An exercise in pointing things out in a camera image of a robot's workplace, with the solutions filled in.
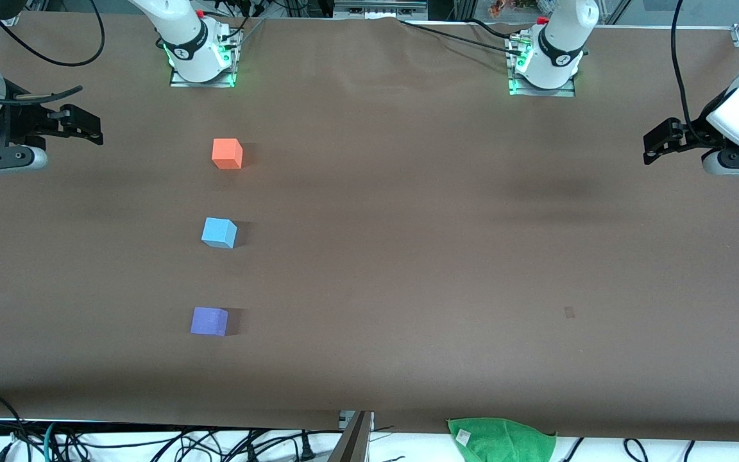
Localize blue foam block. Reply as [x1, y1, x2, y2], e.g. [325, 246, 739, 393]
[201, 217, 238, 250]

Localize orange foam block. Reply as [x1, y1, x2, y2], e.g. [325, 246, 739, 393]
[212, 137, 244, 170]

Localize purple foam block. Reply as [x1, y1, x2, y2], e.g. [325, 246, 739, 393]
[190, 306, 230, 338]

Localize colourful background object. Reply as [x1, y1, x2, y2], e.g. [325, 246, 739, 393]
[488, 0, 537, 17]

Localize brown table cover sheet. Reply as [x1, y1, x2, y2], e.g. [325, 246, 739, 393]
[0, 10, 739, 443]

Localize green cloth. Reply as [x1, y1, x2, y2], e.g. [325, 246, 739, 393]
[446, 417, 558, 462]

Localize thick black right gripper cable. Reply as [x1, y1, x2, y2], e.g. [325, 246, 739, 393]
[0, 85, 83, 105]

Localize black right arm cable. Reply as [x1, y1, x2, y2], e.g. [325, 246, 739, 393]
[0, 0, 106, 67]

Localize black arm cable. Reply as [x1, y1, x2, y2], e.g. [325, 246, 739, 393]
[0, 0, 106, 67]
[670, 0, 709, 147]

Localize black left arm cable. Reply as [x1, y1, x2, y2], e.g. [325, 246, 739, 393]
[670, 0, 709, 147]

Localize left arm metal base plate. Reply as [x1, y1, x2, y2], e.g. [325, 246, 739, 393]
[505, 32, 577, 98]

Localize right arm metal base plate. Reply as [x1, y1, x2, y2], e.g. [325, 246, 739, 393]
[169, 26, 243, 89]

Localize thin grey cable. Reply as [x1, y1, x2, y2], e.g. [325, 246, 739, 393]
[228, 18, 268, 55]

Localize short black table cable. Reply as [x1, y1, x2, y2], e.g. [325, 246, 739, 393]
[466, 18, 521, 40]

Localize long black table cable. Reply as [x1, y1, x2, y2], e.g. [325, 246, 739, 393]
[398, 19, 525, 57]

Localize grey metal rail box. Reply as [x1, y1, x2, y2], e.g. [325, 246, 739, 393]
[333, 0, 429, 20]

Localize small white metal bracket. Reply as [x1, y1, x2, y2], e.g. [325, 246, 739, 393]
[337, 411, 375, 429]

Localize grey metal post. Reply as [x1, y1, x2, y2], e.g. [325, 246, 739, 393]
[328, 411, 375, 462]

